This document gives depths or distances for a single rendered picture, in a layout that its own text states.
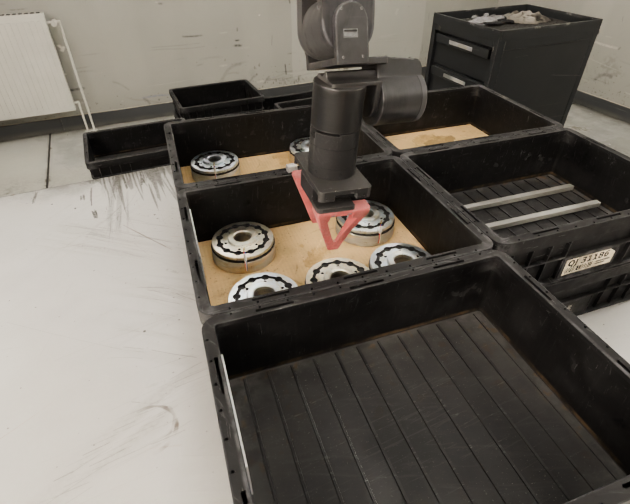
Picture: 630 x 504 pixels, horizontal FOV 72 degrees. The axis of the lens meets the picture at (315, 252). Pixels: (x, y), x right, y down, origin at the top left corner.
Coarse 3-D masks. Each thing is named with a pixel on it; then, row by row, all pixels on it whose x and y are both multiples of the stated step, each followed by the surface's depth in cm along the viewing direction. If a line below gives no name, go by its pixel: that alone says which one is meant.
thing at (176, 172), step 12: (288, 108) 99; (300, 108) 100; (180, 120) 94; (192, 120) 94; (204, 120) 94; (216, 120) 95; (168, 132) 89; (168, 144) 84; (384, 144) 84; (360, 156) 80; (372, 156) 80; (300, 168) 76; (180, 180) 73; (216, 180) 73; (228, 180) 73
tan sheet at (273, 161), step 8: (280, 152) 104; (288, 152) 104; (240, 160) 101; (248, 160) 101; (256, 160) 101; (264, 160) 101; (272, 160) 101; (280, 160) 101; (288, 160) 101; (184, 168) 98; (240, 168) 98; (248, 168) 98; (256, 168) 98; (264, 168) 98; (272, 168) 98; (280, 168) 98; (184, 176) 95
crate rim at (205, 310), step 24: (408, 168) 76; (192, 192) 70; (432, 192) 70; (456, 216) 64; (192, 240) 60; (480, 240) 60; (192, 264) 56; (408, 264) 56; (288, 288) 52; (312, 288) 52; (216, 312) 49
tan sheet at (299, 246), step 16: (304, 224) 80; (400, 224) 80; (208, 240) 76; (288, 240) 76; (304, 240) 76; (320, 240) 76; (400, 240) 76; (416, 240) 76; (208, 256) 73; (288, 256) 73; (304, 256) 73; (320, 256) 73; (336, 256) 73; (352, 256) 73; (368, 256) 73; (208, 272) 70; (224, 272) 70; (256, 272) 70; (272, 272) 70; (288, 272) 70; (304, 272) 70; (208, 288) 67; (224, 288) 67
